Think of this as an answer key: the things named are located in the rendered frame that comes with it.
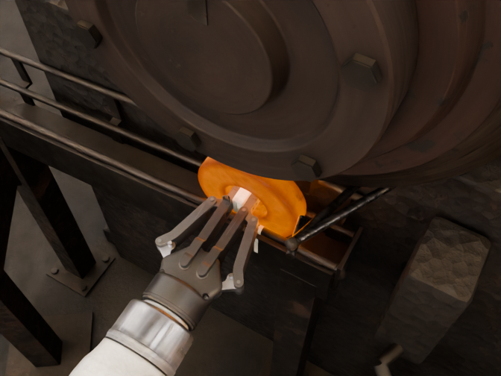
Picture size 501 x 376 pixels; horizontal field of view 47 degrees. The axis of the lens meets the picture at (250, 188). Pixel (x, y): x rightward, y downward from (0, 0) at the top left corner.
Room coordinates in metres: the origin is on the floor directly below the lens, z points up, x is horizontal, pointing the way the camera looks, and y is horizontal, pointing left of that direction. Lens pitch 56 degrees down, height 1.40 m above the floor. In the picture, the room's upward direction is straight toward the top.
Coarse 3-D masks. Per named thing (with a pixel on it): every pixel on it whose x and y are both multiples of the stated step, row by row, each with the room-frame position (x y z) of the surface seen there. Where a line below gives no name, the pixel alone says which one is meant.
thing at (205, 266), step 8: (240, 208) 0.39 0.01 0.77; (240, 216) 0.38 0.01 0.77; (232, 224) 0.37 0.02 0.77; (240, 224) 0.37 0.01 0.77; (224, 232) 0.36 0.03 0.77; (232, 232) 0.36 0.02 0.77; (240, 232) 0.37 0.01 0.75; (224, 240) 0.34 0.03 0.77; (232, 240) 0.35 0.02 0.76; (216, 248) 0.33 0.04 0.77; (224, 248) 0.33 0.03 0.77; (208, 256) 0.32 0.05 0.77; (216, 256) 0.32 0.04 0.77; (224, 256) 0.33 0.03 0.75; (200, 264) 0.31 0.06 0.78; (208, 264) 0.31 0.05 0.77; (200, 272) 0.30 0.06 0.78
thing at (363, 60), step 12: (84, 24) 0.37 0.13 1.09; (84, 36) 0.37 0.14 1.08; (96, 36) 0.36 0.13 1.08; (348, 60) 0.26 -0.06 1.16; (360, 60) 0.25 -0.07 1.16; (372, 60) 0.25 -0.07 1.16; (348, 72) 0.25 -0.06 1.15; (360, 72) 0.25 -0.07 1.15; (372, 72) 0.25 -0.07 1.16; (348, 84) 0.25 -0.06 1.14; (360, 84) 0.25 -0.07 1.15; (372, 84) 0.25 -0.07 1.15; (180, 132) 0.32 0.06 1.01; (192, 132) 0.32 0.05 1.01; (180, 144) 0.32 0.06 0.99; (192, 144) 0.32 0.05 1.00; (300, 156) 0.27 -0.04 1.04; (300, 168) 0.27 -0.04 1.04; (312, 168) 0.26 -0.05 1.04; (312, 180) 0.26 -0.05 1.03
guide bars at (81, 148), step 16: (0, 112) 0.64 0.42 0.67; (32, 128) 0.60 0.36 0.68; (64, 144) 0.57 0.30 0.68; (80, 144) 0.56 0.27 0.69; (112, 160) 0.52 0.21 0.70; (144, 176) 0.49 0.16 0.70; (176, 192) 0.46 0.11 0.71; (192, 192) 0.46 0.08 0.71; (272, 240) 0.38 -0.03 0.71; (304, 256) 0.35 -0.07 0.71; (320, 256) 0.35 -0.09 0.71
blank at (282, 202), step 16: (208, 160) 0.45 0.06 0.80; (208, 176) 0.44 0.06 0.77; (224, 176) 0.43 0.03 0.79; (240, 176) 0.42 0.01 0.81; (256, 176) 0.41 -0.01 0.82; (208, 192) 0.45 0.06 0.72; (224, 192) 0.43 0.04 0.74; (256, 192) 0.40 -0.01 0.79; (272, 192) 0.39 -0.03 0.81; (288, 192) 0.40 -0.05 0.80; (256, 208) 0.43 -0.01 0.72; (272, 208) 0.39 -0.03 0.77; (288, 208) 0.38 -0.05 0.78; (304, 208) 0.40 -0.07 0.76; (272, 224) 0.40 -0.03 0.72; (288, 224) 0.38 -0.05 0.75
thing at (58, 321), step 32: (0, 160) 0.54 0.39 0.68; (0, 192) 0.49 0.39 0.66; (0, 224) 0.44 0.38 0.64; (0, 256) 0.40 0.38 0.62; (0, 288) 0.35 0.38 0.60; (0, 320) 0.41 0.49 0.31; (32, 320) 0.44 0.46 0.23; (64, 320) 0.53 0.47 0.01; (32, 352) 0.41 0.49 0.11; (64, 352) 0.45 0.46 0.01
